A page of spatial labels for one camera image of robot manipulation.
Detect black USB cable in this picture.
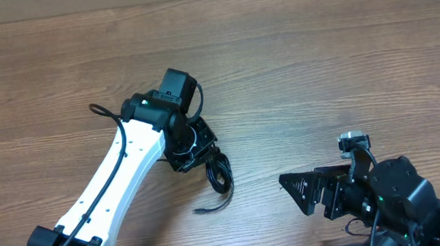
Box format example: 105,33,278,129
187,146,238,216

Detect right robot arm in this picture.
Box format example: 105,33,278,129
279,156,440,246

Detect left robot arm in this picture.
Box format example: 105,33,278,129
26,68,235,246

